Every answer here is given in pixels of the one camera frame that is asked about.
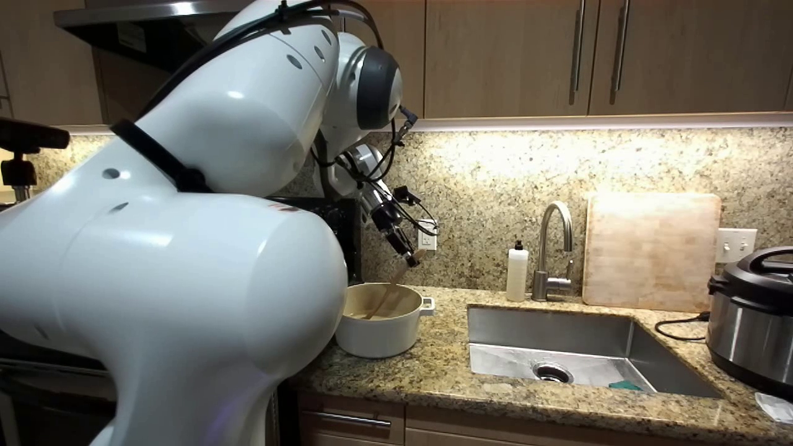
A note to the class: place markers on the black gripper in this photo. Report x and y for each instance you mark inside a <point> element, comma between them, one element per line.
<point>381,206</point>

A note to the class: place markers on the wooden cooking spoon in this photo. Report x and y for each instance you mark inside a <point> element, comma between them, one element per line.
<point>388,291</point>

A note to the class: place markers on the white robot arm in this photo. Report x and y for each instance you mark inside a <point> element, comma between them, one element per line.
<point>168,255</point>

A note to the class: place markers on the white enamel cooking pot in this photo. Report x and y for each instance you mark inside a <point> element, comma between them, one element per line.
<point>391,330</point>

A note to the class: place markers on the black electric stove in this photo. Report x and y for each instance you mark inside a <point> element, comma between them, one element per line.
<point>343,215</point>

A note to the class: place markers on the white soap dispenser bottle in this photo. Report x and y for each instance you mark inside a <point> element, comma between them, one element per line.
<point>515,270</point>

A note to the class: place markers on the lower wooden counter cabinets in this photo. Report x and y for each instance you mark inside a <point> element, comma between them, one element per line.
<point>355,422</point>

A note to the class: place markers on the stainless steel sink basin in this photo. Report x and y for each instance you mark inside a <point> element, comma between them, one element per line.
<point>576,346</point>

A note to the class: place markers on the wooden cutting board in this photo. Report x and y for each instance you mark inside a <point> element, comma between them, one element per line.
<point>650,250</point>

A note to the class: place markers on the green sponge in sink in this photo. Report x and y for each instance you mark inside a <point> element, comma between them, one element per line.
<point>625,384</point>

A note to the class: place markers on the stainless steel pressure cooker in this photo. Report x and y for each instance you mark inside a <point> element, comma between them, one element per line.
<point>752,320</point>

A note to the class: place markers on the upper wooden wall cabinets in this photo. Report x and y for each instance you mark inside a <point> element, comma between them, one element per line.
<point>556,57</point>

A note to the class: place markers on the white wall power outlet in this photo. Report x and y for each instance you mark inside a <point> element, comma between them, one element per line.
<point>733,244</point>

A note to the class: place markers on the black camera tripod mount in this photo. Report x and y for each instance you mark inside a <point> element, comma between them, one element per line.
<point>20,138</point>

